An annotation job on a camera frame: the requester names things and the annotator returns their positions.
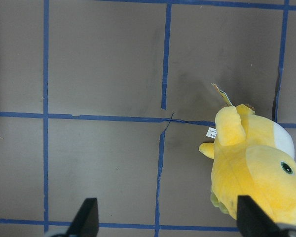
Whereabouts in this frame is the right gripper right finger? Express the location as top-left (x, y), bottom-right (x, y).
top-left (236, 196), bottom-right (282, 237)

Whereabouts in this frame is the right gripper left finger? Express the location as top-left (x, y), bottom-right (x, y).
top-left (66, 197), bottom-right (99, 237)

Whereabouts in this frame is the yellow plush dinosaur toy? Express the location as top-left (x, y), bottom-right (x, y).
top-left (199, 90), bottom-right (296, 225)

